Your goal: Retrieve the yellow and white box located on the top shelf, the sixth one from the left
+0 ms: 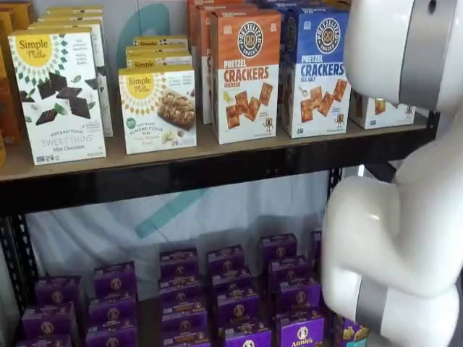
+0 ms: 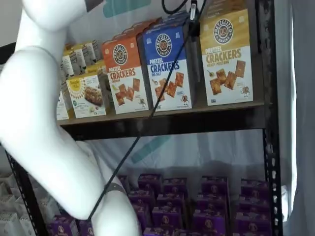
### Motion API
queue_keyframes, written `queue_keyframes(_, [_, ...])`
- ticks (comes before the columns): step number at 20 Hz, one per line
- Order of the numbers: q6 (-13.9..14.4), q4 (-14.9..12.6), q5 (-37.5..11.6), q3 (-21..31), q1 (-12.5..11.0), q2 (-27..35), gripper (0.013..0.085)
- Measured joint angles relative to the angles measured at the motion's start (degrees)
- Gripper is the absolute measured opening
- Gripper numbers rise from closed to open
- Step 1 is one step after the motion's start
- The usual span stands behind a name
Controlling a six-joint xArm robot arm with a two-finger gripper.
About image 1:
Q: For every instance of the orange brown snack box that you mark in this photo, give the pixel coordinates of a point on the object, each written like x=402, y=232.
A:
x=11, y=79

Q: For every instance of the blue white pretzel crackers box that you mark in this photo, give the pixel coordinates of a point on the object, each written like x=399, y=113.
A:
x=318, y=90
x=314, y=5

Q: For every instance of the Simple Mills Sweet Thins box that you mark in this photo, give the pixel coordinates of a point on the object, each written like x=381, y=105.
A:
x=72, y=18
x=54, y=108
x=72, y=11
x=108, y=108

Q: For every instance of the orange white pretzel crackers box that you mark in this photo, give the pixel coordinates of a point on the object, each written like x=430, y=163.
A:
x=206, y=72
x=247, y=90
x=197, y=36

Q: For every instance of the yellow white pretzel crackers box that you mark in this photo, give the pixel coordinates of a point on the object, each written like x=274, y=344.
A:
x=390, y=115

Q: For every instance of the mustard yellow snack box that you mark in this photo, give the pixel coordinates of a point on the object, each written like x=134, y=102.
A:
x=18, y=16

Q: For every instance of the black metal shelf rack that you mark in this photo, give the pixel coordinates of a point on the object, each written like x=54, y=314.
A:
x=181, y=177

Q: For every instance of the purple Annie's box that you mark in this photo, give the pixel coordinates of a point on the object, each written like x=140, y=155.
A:
x=315, y=249
x=300, y=296
x=179, y=263
x=349, y=332
x=58, y=292
x=286, y=269
x=231, y=286
x=44, y=340
x=115, y=281
x=279, y=247
x=185, y=339
x=180, y=292
x=113, y=310
x=247, y=336
x=113, y=335
x=225, y=260
x=300, y=332
x=184, y=320
x=238, y=311
x=50, y=321

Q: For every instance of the white backdrop sheet teal logo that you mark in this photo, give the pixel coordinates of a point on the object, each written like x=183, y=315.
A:
x=90, y=235

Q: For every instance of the Simple Mills almond bar box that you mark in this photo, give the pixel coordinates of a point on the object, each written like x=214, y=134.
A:
x=159, y=115
x=159, y=51
x=159, y=41
x=159, y=64

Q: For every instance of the wooden shelf unit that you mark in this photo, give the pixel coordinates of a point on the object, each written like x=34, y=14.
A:
x=115, y=159

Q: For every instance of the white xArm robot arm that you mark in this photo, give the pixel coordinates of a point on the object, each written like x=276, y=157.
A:
x=398, y=235

